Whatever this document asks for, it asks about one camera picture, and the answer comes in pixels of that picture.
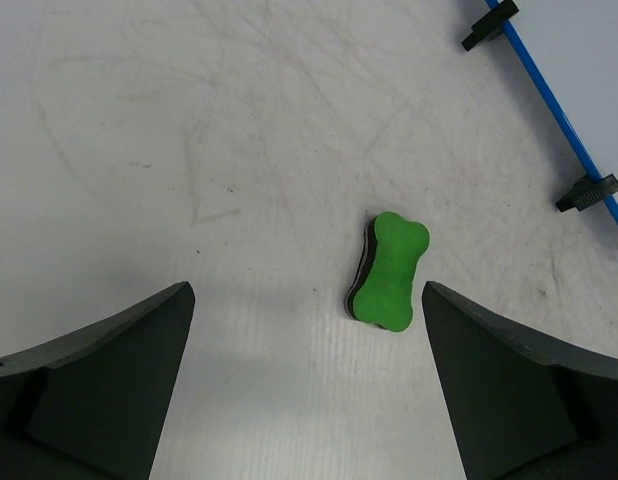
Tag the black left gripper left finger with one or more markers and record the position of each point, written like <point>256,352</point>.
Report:
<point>92,404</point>

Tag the green bone-shaped eraser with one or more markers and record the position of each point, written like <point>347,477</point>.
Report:
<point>381,292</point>

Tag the black whiteboard stand foot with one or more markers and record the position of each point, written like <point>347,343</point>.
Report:
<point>491,24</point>
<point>587,192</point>

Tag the black whiteboard stand foot left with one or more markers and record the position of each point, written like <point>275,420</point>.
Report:
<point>491,24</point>

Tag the black whiteboard stand foot right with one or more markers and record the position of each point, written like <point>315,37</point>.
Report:
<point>587,192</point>

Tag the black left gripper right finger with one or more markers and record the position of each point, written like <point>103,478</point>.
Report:
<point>522,404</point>

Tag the blue-framed whiteboard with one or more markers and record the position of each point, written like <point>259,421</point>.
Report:
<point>570,51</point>

